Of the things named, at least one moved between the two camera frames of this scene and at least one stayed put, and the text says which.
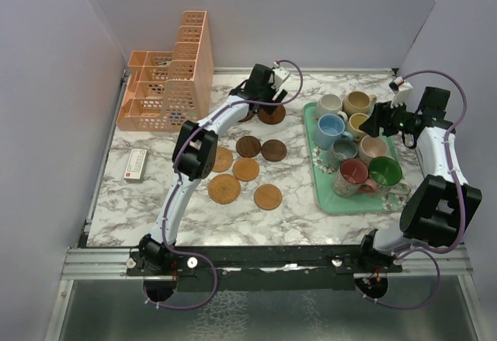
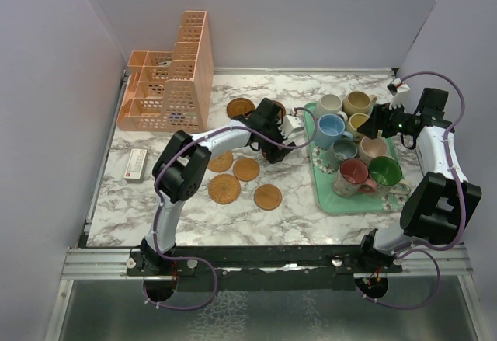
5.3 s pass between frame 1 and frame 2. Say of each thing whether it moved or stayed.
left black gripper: moved
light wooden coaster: stayed
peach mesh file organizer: stayed
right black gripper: stayed
